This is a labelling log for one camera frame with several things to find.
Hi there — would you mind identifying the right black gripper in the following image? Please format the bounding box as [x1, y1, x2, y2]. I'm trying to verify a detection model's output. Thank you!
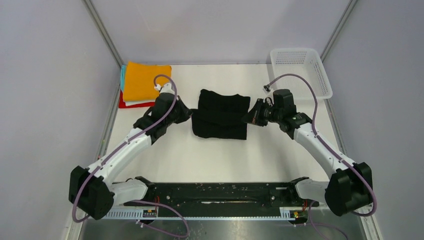
[241, 98, 283, 127]

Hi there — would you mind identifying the black t shirt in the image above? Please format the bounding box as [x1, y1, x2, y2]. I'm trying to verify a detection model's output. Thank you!
[191, 89, 251, 140]

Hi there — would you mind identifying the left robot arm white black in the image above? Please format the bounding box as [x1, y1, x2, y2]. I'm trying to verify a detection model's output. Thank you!
[68, 93, 193, 223]

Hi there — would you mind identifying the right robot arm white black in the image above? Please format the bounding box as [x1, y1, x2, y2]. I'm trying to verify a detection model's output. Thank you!
[241, 89, 376, 216]

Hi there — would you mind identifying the folded orange t shirt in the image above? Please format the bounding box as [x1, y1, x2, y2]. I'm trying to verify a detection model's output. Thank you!
[122, 61, 172, 102]

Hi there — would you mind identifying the folded white t shirt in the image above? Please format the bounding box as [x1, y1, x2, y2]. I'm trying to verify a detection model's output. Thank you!
[121, 92, 160, 108]

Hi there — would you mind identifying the folded red t shirt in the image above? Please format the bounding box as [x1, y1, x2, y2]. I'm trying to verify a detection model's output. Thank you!
[118, 91, 157, 110]

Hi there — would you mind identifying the folded cyan t shirt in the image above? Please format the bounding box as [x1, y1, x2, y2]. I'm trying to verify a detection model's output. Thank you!
[119, 64, 127, 92]

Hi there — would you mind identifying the white plastic basket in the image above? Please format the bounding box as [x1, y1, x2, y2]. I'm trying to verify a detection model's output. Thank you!
[270, 47, 333, 101]

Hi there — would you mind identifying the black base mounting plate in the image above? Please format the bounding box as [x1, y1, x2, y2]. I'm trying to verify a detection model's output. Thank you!
[142, 182, 319, 217]

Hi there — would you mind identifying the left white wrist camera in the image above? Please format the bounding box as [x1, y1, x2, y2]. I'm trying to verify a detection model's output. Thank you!
[154, 82, 175, 95]

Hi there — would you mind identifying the white slotted cable duct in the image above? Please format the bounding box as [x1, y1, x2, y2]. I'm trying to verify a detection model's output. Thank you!
[102, 207, 296, 221]

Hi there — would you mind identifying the aluminium frame rail left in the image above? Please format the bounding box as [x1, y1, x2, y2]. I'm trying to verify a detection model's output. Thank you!
[82, 0, 124, 67]

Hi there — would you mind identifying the aluminium frame rail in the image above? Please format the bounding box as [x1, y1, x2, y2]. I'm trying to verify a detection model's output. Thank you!
[82, 0, 124, 67]
[320, 0, 358, 63]

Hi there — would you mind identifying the aluminium frame rail right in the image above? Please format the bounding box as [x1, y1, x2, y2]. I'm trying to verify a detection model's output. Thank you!
[320, 0, 358, 63]

